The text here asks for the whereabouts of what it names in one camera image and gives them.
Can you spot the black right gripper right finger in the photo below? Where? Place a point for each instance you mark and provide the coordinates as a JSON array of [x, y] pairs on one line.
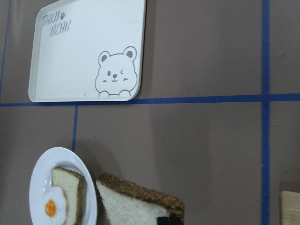
[[175, 221]]

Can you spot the bread slice on plate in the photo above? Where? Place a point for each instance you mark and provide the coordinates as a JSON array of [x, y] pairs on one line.
[[73, 185]]

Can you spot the bread slice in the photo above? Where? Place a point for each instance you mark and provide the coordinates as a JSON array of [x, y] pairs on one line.
[[73, 185], [127, 203]]

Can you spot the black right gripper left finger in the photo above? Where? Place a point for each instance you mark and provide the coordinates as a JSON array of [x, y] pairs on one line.
[[162, 220]]

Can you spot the wooden cutting board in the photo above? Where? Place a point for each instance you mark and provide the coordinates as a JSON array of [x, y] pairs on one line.
[[290, 208]]

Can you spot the white round plate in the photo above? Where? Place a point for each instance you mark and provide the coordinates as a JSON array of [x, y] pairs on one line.
[[41, 182]]

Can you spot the fried egg toy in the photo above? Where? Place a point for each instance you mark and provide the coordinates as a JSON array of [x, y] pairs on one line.
[[55, 207]]

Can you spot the cream bear serving tray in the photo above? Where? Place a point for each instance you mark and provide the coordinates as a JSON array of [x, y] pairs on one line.
[[88, 50]]

